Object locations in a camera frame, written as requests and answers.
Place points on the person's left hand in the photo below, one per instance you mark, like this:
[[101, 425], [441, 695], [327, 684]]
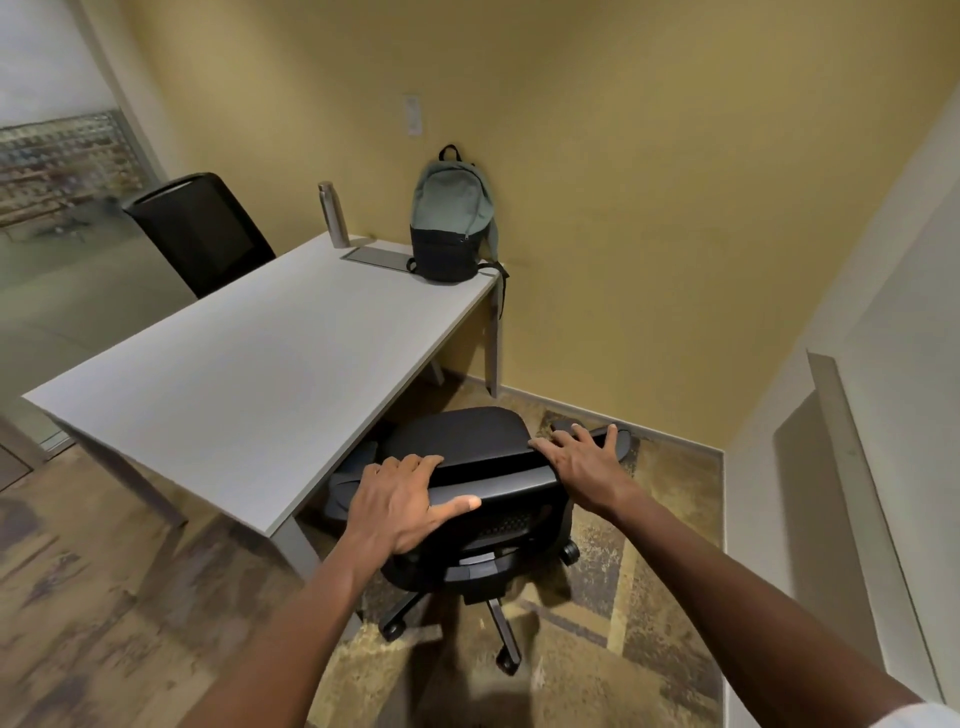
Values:
[[390, 510]]

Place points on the person's right hand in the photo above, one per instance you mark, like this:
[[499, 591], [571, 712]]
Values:
[[592, 472]]

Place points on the person's left middle finger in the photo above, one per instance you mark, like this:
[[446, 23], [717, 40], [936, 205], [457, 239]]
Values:
[[405, 469]]

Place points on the person's right thumb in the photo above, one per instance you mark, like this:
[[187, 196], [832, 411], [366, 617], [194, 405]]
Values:
[[544, 452]]

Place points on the person's left little finger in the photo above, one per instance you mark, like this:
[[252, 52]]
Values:
[[370, 480]]

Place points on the person's left thumb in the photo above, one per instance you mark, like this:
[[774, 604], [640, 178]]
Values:
[[454, 510]]

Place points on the black wheeled office chair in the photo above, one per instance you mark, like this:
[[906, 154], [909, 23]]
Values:
[[487, 450]]

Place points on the person's right forearm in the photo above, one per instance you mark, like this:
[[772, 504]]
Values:
[[750, 615]]

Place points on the person's left forearm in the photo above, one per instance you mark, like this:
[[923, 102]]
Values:
[[300, 637]]

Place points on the white desk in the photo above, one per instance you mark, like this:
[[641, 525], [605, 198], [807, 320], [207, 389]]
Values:
[[262, 360]]

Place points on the green and black backpack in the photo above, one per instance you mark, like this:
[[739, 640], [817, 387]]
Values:
[[450, 217]]

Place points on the silver metal water bottle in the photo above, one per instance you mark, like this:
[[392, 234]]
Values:
[[334, 217]]

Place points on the black mesh-back chair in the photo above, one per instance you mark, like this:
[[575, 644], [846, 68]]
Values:
[[202, 232]]

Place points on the white leaning board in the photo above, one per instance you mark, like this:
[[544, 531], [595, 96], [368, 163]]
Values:
[[862, 480]]

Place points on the white shirt sleeve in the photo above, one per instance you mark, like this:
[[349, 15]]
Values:
[[926, 716]]

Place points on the white wall switch plate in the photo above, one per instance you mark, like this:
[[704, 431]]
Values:
[[412, 115]]

